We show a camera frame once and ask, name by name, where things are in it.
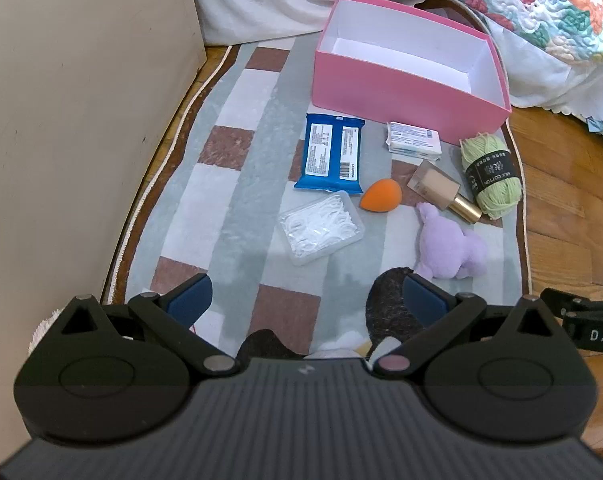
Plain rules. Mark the clear floss pick box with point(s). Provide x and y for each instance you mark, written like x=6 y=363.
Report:
x=319 y=227

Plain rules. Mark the checked grey brown rug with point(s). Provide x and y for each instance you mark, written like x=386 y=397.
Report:
x=241 y=170

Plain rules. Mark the green yarn ball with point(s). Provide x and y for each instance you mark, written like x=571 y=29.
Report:
x=491 y=175

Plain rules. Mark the orange makeup sponge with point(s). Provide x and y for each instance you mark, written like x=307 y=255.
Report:
x=380 y=196

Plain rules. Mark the beige foundation bottle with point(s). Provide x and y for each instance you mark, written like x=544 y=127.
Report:
x=439 y=185

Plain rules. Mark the blue wet wipes packet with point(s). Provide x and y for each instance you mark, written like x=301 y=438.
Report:
x=329 y=152

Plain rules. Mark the white tissue pack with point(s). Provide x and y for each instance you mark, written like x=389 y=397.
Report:
x=414 y=139

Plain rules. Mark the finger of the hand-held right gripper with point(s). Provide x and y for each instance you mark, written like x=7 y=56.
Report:
x=564 y=302

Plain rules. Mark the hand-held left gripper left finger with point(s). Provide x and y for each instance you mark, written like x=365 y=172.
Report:
x=189 y=301

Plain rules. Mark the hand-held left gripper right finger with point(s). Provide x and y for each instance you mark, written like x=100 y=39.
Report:
x=424 y=301

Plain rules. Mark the pink cardboard box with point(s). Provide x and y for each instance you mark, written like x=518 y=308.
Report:
x=381 y=95

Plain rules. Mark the purple plush toy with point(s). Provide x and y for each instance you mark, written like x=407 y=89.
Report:
x=446 y=245

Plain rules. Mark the white fluffy cloth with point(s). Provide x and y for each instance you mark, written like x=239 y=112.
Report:
x=44 y=332

